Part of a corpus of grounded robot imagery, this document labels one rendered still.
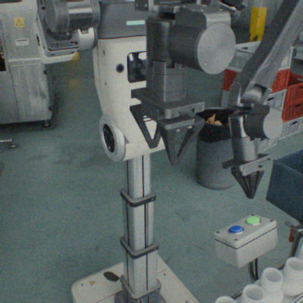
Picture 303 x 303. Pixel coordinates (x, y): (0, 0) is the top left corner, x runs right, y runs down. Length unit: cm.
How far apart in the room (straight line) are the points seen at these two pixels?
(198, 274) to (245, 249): 140
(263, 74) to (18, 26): 344
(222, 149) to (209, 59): 231
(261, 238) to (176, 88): 49
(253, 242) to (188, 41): 55
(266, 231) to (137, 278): 74
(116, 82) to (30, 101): 326
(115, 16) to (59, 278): 168
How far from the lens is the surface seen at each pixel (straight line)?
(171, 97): 44
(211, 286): 212
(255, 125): 69
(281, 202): 154
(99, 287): 177
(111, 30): 95
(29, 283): 223
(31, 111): 417
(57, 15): 73
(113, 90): 92
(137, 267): 137
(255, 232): 80
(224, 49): 38
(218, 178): 282
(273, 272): 67
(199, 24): 37
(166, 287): 176
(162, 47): 42
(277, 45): 73
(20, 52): 399
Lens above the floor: 163
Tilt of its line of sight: 28 degrees down
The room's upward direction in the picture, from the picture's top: straight up
